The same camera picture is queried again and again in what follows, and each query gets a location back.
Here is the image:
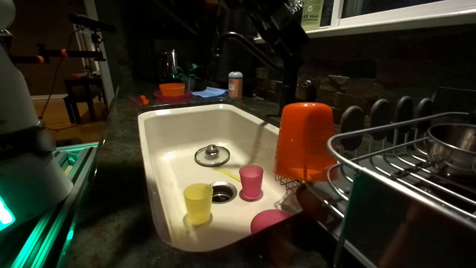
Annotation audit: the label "white kitchen sink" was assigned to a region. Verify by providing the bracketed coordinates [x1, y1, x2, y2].
[137, 103, 318, 253]

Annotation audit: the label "stainless steel bowl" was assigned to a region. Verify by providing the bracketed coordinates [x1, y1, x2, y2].
[425, 122, 476, 176]

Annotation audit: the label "black tripod orange clamps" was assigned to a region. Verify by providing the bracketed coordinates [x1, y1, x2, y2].
[0, 12, 117, 66]

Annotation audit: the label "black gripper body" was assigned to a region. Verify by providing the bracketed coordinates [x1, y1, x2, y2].
[257, 2, 311, 57]

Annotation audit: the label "black kitchen faucet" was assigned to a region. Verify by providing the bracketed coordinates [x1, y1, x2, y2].
[213, 30, 303, 121]

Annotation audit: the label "orange plastic bowl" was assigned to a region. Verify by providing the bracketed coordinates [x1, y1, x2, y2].
[157, 82, 187, 98]

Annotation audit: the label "yellow plastic cup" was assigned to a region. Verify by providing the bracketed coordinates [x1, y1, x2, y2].
[183, 182, 214, 228]

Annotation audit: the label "white window frame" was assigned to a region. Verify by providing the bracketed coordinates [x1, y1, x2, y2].
[303, 0, 476, 42]

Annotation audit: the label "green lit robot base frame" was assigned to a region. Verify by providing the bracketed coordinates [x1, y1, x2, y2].
[0, 142, 101, 268]

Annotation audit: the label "orange plastic cup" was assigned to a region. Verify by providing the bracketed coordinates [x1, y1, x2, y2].
[274, 101, 339, 183]

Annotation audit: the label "blue cleaning cloth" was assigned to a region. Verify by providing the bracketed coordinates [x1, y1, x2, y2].
[190, 86, 229, 100]

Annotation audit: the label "dark wooden stool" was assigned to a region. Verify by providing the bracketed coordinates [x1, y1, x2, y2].
[62, 73, 108, 125]

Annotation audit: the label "glass pot lid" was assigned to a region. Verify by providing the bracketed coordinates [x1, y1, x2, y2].
[193, 143, 232, 168]

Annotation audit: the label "pink plastic cup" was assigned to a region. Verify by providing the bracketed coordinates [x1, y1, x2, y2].
[238, 164, 265, 203]

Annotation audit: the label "wire sponge caddy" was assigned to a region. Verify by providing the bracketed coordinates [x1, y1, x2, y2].
[274, 170, 305, 197]

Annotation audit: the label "metal sink drain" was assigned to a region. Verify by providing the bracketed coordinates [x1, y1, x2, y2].
[211, 180, 238, 204]

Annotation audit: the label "yellow plastic utensil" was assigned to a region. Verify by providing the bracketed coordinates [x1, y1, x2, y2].
[214, 167, 242, 185]

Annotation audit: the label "metal wire dish rack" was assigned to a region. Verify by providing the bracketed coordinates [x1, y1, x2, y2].
[296, 95, 476, 268]

